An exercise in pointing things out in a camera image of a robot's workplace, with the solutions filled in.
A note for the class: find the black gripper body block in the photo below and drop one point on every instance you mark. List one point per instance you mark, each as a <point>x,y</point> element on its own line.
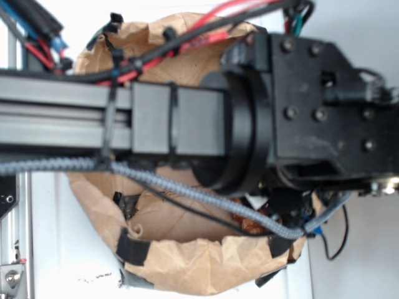
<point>323,124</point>

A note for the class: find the crumpled brown paper bag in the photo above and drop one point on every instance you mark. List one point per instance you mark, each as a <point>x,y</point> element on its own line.
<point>182,252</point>

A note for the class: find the aluminium frame rail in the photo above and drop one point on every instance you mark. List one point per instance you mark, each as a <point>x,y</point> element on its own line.
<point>17,267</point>

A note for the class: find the black aluminium robot arm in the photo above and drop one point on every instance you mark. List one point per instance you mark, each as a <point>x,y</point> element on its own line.
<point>210,128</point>

